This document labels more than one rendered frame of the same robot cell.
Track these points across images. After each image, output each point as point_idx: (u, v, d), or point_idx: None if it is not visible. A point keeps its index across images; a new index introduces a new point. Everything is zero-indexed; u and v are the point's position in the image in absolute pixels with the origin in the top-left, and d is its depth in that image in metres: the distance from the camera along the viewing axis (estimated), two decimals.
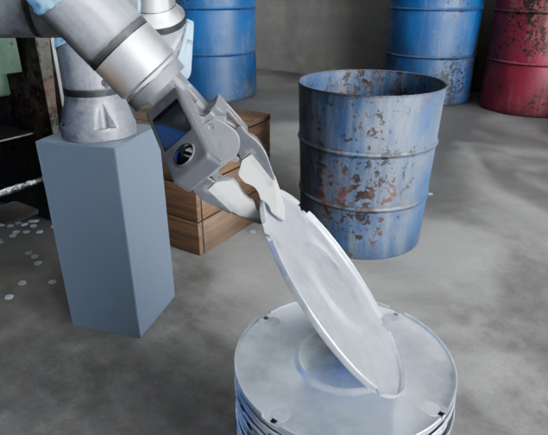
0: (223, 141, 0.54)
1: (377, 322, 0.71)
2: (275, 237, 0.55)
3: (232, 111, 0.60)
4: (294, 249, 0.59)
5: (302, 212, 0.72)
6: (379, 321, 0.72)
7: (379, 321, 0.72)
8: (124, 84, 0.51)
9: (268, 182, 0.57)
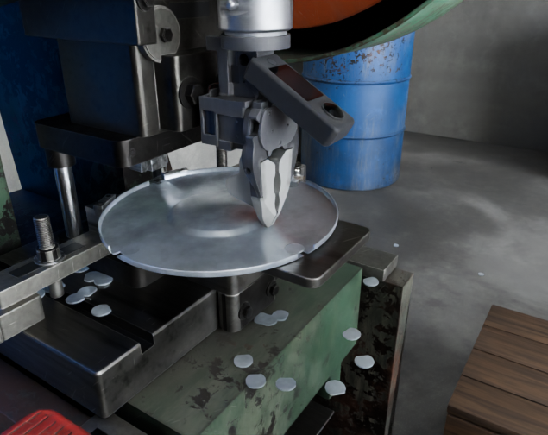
0: (289, 123, 0.56)
1: (132, 246, 0.56)
2: (292, 186, 0.70)
3: None
4: None
5: (300, 249, 0.55)
6: (127, 250, 0.55)
7: (126, 251, 0.55)
8: (275, 20, 0.48)
9: (287, 181, 0.59)
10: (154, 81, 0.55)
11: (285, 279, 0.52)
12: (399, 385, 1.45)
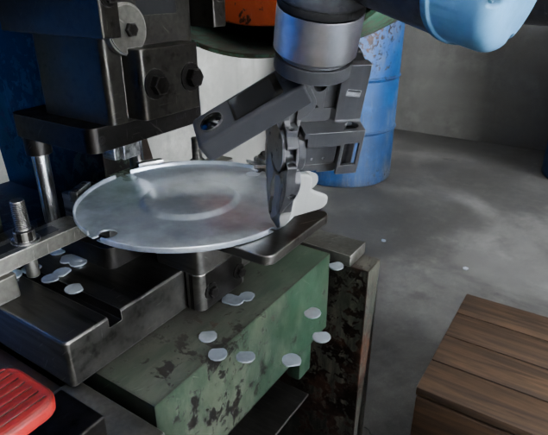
0: (277, 153, 0.50)
1: (258, 225, 0.60)
2: (136, 178, 0.75)
3: (356, 151, 0.51)
4: (159, 182, 0.73)
5: (255, 172, 0.77)
6: (267, 226, 0.60)
7: (267, 226, 0.60)
8: (274, 31, 0.45)
9: (276, 207, 0.55)
10: (122, 73, 0.58)
11: (242, 257, 0.56)
12: (380, 374, 1.49)
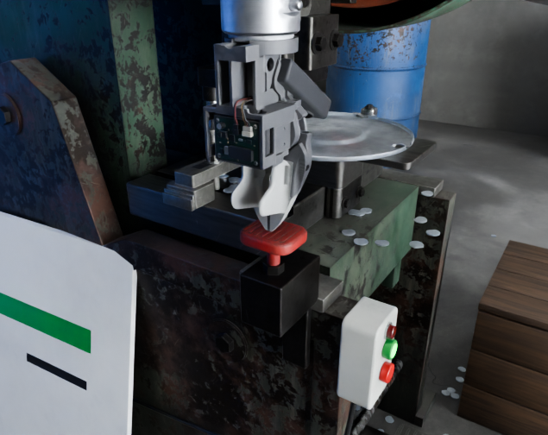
0: None
1: (359, 120, 0.98)
2: None
3: (208, 131, 0.51)
4: None
5: None
6: (358, 118, 0.99)
7: (358, 118, 0.99)
8: None
9: (258, 181, 0.59)
10: (293, 35, 0.80)
11: (386, 166, 0.77)
12: None
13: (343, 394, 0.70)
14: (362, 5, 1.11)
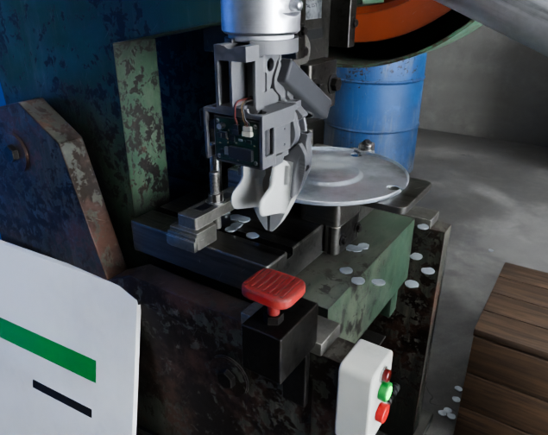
0: None
1: None
2: None
3: (208, 131, 0.51)
4: (364, 185, 0.87)
5: None
6: None
7: None
8: None
9: None
10: None
11: (382, 209, 0.80)
12: None
13: (340, 432, 0.73)
14: None
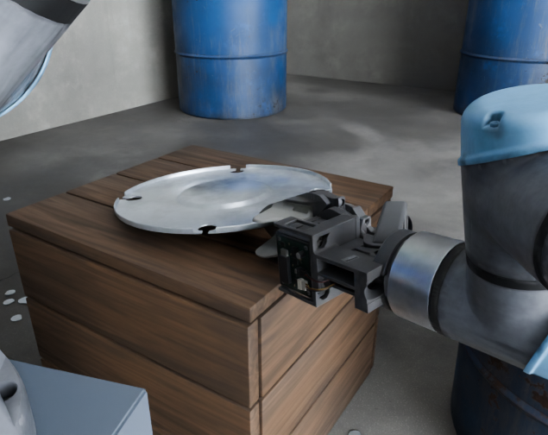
0: None
1: None
2: None
3: (294, 229, 0.46)
4: (201, 214, 0.62)
5: None
6: None
7: None
8: None
9: None
10: None
11: None
12: None
13: None
14: None
